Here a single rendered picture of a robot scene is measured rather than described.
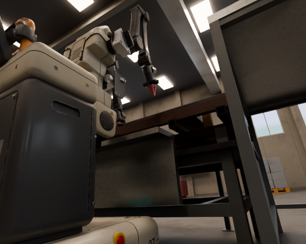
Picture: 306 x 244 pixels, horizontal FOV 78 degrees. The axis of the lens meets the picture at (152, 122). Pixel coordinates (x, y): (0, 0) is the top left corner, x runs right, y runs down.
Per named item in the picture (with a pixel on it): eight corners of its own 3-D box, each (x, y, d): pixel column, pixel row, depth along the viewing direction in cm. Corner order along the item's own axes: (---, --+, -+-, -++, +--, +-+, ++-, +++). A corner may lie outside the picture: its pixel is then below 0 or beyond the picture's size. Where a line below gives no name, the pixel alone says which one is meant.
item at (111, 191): (40, 210, 159) (45, 168, 171) (182, 204, 98) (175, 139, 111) (36, 210, 156) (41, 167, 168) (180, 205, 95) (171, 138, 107)
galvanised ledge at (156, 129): (45, 168, 171) (45, 164, 172) (175, 139, 111) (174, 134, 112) (21, 166, 155) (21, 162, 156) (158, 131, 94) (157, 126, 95)
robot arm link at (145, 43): (133, 16, 142) (145, 9, 137) (137, 22, 147) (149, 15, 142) (135, 63, 127) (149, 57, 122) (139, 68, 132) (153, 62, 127)
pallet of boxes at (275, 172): (263, 192, 748) (255, 161, 789) (287, 190, 712) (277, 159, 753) (263, 193, 650) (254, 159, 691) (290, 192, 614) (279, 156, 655)
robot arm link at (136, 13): (127, 6, 137) (139, -1, 132) (138, 22, 147) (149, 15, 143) (122, 49, 115) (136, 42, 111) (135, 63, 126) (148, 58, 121)
